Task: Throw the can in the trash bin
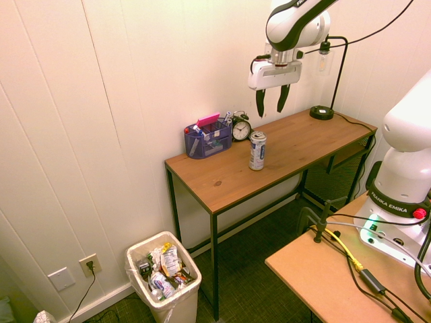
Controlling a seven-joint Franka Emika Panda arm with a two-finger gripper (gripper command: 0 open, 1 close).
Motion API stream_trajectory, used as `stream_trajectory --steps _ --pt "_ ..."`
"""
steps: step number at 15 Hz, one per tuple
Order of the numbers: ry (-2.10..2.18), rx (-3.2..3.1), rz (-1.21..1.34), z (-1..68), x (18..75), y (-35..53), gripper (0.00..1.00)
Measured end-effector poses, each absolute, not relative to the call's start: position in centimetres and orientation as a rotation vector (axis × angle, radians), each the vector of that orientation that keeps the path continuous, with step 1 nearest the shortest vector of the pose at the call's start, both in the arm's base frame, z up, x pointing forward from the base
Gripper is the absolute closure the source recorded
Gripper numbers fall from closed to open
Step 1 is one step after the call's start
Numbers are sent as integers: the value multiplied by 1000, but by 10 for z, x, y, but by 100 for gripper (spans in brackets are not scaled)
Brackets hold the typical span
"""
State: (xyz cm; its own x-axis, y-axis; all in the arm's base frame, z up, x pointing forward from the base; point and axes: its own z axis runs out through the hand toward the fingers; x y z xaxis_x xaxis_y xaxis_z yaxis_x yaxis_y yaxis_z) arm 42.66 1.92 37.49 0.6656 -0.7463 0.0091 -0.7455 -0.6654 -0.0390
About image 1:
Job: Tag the brown candy wrapper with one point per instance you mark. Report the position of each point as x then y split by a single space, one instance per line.
183 277

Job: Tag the pink sticky note pad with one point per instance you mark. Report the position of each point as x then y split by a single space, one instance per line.
208 119

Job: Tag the black desk lamp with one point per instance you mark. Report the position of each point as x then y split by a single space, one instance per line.
321 112

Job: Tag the red knob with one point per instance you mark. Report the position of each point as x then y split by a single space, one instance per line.
420 213

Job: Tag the white and blue wrapper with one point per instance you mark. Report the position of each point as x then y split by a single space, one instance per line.
160 284

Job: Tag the beige trash bin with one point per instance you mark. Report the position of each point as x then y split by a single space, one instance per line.
182 303

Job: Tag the blue mesh desk organizer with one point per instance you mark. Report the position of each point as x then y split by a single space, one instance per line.
207 144

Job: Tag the patterned tissue box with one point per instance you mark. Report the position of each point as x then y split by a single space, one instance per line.
44 318

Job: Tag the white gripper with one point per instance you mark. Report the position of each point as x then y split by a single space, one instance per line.
274 75

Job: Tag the snack bag with nutrition label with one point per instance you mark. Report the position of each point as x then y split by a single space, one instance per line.
170 259

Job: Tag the black twin-bell alarm clock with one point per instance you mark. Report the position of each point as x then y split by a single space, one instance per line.
241 129

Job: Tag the white marker with blue cap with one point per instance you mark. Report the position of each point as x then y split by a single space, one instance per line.
228 118

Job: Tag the clear trash bag liner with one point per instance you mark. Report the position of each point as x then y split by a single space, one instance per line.
134 279

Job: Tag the beige wall outlet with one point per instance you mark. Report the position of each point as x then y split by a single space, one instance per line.
90 266

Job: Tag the white drink can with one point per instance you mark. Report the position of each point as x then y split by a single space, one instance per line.
257 151

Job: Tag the wooden table with black frame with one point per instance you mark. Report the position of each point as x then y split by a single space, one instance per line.
269 181

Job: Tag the blank white wall plate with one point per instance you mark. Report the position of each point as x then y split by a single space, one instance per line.
61 279

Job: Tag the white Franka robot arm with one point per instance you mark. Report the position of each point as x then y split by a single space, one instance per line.
404 134

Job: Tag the light fibreboard robot table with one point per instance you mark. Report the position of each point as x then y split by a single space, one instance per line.
313 289

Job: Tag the black table clamp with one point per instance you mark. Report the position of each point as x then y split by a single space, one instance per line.
320 225

